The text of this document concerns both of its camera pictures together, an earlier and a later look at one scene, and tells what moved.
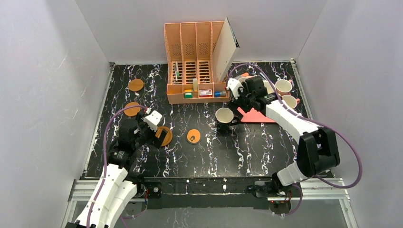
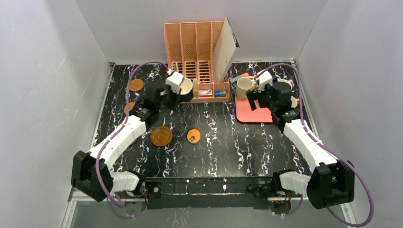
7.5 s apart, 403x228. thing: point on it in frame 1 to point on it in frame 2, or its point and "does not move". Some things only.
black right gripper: x=235 y=107 to x=257 y=96
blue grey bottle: x=217 y=94 does not move
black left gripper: x=149 y=134 to x=171 y=97
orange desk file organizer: x=189 y=48 does not move
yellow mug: x=290 y=100 does not move
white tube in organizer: x=195 y=84 does not move
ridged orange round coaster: x=168 y=136 does not move
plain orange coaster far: x=136 y=84 does not move
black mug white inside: x=224 y=119 to x=187 y=91
